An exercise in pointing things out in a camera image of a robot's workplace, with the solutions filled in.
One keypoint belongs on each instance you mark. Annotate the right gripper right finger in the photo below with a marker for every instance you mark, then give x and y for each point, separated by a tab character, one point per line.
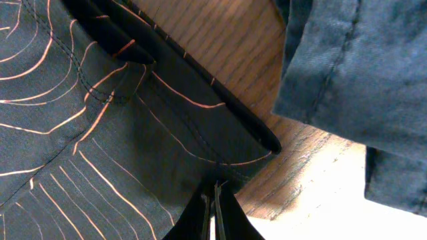
231	221

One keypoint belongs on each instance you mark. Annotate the navy blue t-shirt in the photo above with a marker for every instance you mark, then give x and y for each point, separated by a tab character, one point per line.
357	69

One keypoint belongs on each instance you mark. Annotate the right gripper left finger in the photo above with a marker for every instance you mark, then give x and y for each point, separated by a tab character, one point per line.
194	222

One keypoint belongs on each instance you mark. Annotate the black orange patterned jersey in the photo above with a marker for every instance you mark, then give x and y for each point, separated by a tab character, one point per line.
108	126

